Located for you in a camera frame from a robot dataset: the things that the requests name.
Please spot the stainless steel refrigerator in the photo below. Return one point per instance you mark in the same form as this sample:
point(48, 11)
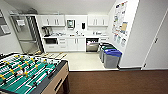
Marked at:
point(28, 35)

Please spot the white drawer unit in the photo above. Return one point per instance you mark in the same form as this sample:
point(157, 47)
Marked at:
point(62, 45)
point(104, 38)

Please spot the stainless steel dishwasher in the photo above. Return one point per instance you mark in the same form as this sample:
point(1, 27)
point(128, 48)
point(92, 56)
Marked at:
point(92, 45)

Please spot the green lidded waste bin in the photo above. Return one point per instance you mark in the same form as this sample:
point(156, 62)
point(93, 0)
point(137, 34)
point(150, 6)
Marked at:
point(105, 50)

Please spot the foosball table with green field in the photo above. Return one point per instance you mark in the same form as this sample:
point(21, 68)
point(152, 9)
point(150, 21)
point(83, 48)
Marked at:
point(30, 75)

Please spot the white wall cabinet two-door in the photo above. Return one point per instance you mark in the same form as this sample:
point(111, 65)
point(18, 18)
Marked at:
point(52, 20)

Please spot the grey notice board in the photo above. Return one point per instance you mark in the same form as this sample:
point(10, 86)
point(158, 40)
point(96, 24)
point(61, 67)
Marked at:
point(4, 25)

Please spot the grey storage box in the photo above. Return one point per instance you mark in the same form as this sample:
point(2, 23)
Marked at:
point(26, 11)

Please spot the white two-door base cabinet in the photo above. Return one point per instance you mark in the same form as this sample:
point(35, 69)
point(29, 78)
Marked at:
point(76, 44)

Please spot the white room door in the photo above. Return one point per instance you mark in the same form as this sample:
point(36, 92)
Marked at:
point(156, 43)

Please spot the blue lidded recycling bin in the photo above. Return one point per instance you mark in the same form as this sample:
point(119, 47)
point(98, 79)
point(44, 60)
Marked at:
point(111, 59)

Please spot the white wall cabinet three-door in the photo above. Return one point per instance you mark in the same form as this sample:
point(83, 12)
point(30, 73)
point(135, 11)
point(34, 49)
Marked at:
point(98, 20)

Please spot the built-in black microwave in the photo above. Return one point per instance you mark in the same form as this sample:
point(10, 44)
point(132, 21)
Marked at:
point(51, 41)

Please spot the black wall soap dispenser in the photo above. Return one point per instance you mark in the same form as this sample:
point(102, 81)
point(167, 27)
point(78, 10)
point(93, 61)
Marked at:
point(83, 25)

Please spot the white paper sheet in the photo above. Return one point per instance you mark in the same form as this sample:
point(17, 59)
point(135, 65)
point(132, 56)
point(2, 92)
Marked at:
point(20, 22)

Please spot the large colourful wall poster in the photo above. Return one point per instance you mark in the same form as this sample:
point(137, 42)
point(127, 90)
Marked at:
point(120, 18)

